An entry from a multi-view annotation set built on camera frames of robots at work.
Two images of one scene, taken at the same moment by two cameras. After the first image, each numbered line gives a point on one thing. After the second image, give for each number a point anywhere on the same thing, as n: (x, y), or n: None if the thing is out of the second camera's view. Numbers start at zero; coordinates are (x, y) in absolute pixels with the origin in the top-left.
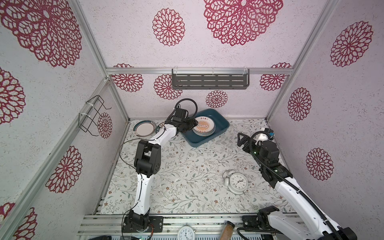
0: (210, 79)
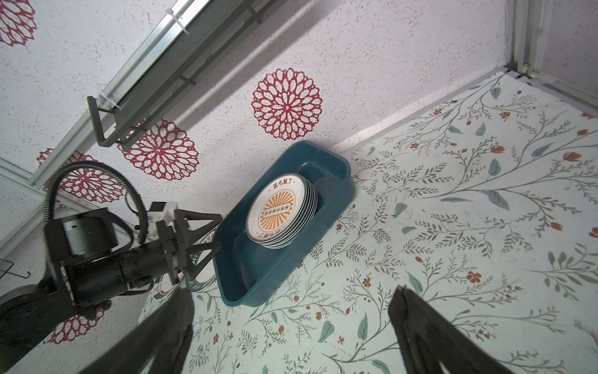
0: (170, 61)
